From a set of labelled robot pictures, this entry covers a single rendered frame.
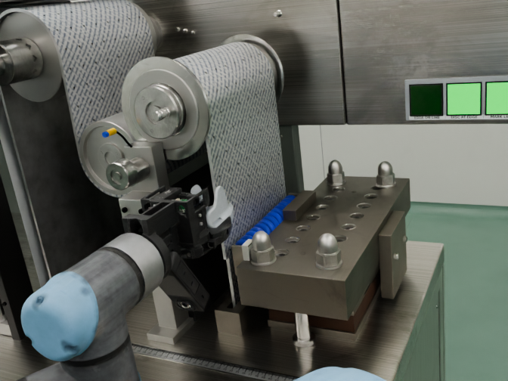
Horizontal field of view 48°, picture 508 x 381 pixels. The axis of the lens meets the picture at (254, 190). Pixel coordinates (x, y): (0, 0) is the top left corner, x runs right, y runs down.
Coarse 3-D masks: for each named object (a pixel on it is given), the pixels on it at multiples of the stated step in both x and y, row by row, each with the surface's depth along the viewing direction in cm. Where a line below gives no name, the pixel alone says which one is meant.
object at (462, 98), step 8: (448, 88) 94; (456, 88) 93; (464, 88) 93; (472, 88) 92; (448, 96) 94; (456, 96) 94; (464, 96) 93; (472, 96) 93; (448, 104) 95; (456, 104) 94; (464, 104) 94; (472, 104) 93; (448, 112) 95; (456, 112) 95; (464, 112) 94; (472, 112) 93
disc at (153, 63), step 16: (144, 64) 79; (160, 64) 78; (176, 64) 77; (128, 80) 81; (192, 80) 77; (128, 96) 82; (128, 112) 83; (208, 112) 77; (208, 128) 78; (192, 144) 80
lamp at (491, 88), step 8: (488, 88) 91; (496, 88) 91; (504, 88) 90; (488, 96) 92; (496, 96) 91; (504, 96) 91; (488, 104) 92; (496, 104) 92; (504, 104) 91; (488, 112) 92; (496, 112) 92; (504, 112) 91
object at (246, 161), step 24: (264, 120) 95; (216, 144) 81; (240, 144) 88; (264, 144) 95; (216, 168) 82; (240, 168) 88; (264, 168) 96; (240, 192) 89; (264, 192) 96; (240, 216) 89; (264, 216) 97
